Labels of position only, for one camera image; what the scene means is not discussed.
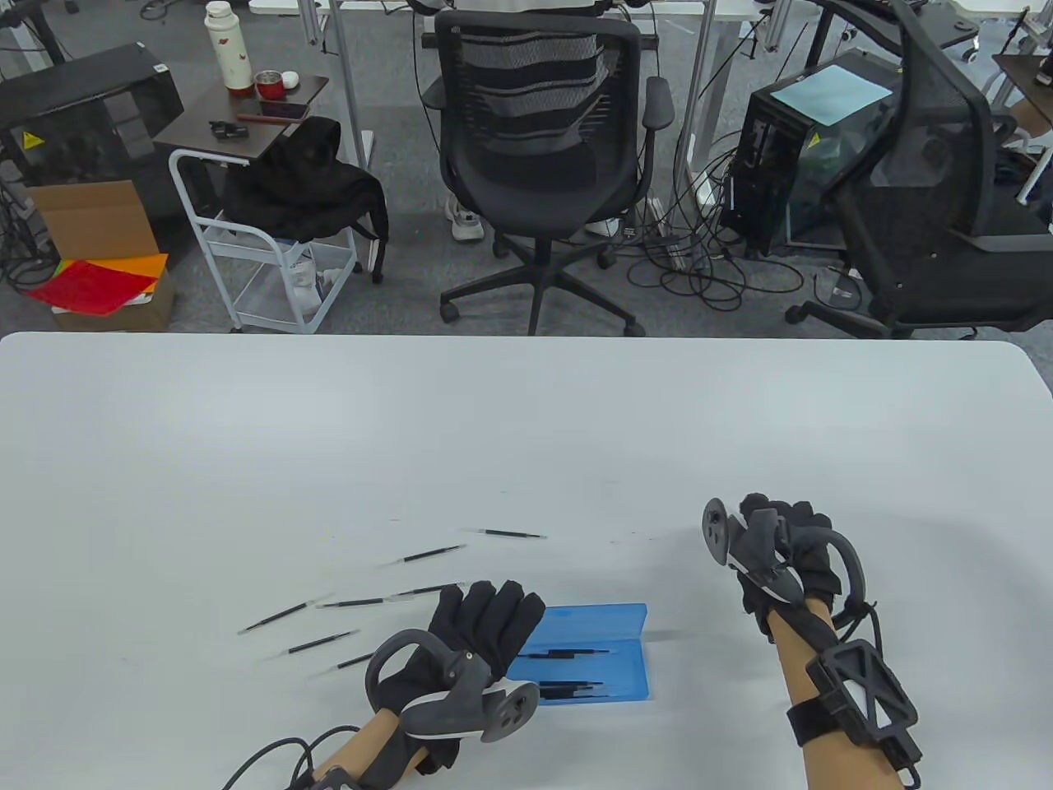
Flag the white thermos bottle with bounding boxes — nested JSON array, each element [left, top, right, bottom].
[[203, 1, 255, 96]]

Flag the blue translucent stationery box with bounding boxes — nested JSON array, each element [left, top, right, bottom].
[[506, 603, 651, 704]]

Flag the black grey tracking controller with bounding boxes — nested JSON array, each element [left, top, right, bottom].
[[364, 627, 543, 743], [701, 497, 868, 628]]

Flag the brown cardboard box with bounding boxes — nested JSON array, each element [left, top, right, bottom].
[[25, 179, 177, 333]]

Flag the black glove cable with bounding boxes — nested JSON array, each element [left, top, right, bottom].
[[218, 723, 364, 790]]

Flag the black computer tower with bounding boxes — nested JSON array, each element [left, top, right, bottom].
[[721, 48, 902, 259]]

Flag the orange paper sheet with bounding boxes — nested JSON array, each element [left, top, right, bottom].
[[103, 253, 170, 282]]

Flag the red paper sheet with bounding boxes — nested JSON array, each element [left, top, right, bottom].
[[27, 258, 159, 317]]

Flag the white power strip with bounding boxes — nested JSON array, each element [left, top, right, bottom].
[[644, 193, 690, 271]]

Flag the person's left forearm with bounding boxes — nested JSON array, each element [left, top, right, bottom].
[[313, 708, 463, 790]]

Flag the person's right forearm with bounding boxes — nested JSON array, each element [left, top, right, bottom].
[[769, 599, 910, 790]]

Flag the white office desk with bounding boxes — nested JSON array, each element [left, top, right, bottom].
[[247, 0, 791, 208]]

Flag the dark wooden side table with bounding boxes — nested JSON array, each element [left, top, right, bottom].
[[153, 74, 331, 163]]

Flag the black office chair with headrest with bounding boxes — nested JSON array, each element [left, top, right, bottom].
[[784, 0, 1053, 340]]

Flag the person's left hand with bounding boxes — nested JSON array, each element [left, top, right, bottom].
[[378, 578, 547, 713]]

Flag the brown desk with white leg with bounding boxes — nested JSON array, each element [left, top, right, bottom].
[[991, 51, 1053, 207]]

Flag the white plastic bag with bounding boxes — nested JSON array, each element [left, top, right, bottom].
[[282, 237, 353, 323]]

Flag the black jacket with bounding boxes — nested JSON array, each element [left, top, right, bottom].
[[220, 116, 390, 286]]

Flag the person's right hand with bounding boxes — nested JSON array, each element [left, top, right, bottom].
[[736, 493, 845, 645]]

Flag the black pen refills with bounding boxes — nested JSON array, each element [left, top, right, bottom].
[[237, 528, 550, 677]]

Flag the black mesh office chair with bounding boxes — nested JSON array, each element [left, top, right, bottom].
[[420, 8, 677, 338]]

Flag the black desk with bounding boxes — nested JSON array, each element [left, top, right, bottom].
[[810, 0, 981, 50]]

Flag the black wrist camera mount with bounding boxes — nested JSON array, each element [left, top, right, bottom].
[[284, 761, 363, 790], [786, 640, 924, 776]]

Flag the tangle of black cables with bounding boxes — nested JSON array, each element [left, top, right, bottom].
[[613, 123, 807, 314]]

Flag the white rolling cart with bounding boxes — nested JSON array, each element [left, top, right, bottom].
[[168, 146, 360, 336]]

